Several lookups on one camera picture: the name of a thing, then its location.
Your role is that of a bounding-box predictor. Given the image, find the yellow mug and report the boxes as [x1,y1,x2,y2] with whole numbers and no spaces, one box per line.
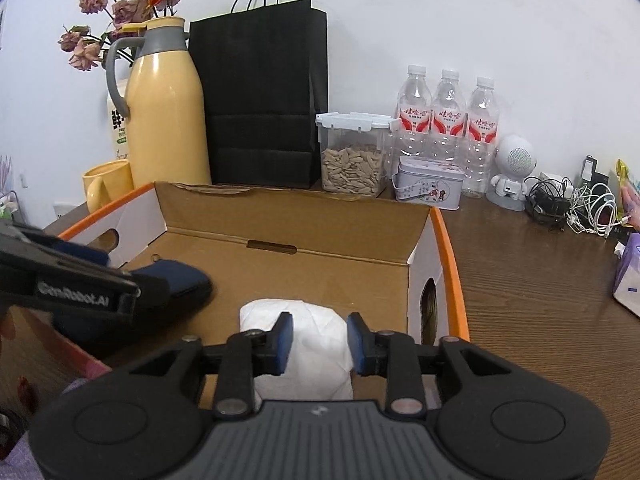
[82,160,135,213]

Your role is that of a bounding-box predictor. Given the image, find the black green small device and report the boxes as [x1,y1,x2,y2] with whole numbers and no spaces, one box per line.
[580,156,611,196]

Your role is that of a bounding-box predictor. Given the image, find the white milk carton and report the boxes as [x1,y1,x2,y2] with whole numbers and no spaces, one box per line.
[107,77,132,161]

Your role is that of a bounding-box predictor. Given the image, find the tangled white cables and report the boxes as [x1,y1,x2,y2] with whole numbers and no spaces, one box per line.
[565,182,631,237]

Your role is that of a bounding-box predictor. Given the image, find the dried pink flowers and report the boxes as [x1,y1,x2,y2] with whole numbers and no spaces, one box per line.
[57,0,183,72]

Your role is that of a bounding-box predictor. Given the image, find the tangled black cables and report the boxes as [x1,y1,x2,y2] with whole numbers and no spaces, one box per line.
[524,176,576,233]

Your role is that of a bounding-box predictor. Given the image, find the person's purple clothing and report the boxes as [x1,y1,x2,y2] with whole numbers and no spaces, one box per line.
[0,375,86,480]

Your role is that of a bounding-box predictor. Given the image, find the white tissue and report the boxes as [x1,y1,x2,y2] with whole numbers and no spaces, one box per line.
[239,299,355,408]

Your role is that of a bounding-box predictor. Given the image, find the yellow thermos jug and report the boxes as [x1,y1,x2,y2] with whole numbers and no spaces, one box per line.
[104,16,212,187]

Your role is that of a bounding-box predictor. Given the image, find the purple tissue pack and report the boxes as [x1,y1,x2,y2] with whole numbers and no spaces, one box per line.
[612,232,640,318]

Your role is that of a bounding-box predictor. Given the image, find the white robot figure speaker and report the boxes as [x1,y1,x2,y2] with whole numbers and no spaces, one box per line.
[487,134,540,211]

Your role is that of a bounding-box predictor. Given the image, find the black paper bag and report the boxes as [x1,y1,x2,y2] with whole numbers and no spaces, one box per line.
[189,0,329,190]

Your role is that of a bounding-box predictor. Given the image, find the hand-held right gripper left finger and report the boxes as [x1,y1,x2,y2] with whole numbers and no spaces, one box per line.
[115,311,294,421]

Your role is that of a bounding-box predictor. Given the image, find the storage cart with bottles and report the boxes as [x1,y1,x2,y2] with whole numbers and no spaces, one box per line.
[0,191,23,222]

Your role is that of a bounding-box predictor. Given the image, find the red cardboard box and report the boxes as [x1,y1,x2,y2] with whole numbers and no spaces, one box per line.
[0,181,471,411]

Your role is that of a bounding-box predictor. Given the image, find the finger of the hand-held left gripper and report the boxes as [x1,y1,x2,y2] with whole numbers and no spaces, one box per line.
[20,230,110,267]
[131,269,171,311]

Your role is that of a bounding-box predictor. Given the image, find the clear container of seeds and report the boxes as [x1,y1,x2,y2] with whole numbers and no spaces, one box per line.
[315,111,401,196]

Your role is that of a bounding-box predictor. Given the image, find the clear water bottle red label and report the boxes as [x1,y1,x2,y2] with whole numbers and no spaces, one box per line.
[462,76,501,198]
[430,69,469,196]
[395,65,433,161]

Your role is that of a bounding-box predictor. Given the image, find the white printed tin box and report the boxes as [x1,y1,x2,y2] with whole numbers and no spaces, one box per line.
[391,156,466,209]

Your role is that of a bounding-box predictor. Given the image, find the navy blue pouch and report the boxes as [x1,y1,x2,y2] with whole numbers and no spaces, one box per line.
[52,259,213,358]

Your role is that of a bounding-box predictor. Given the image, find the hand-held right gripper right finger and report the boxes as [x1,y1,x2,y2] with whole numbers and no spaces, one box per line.
[346,311,511,418]

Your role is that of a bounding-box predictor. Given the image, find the yellow snack packet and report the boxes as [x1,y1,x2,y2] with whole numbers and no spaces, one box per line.
[614,159,640,223]

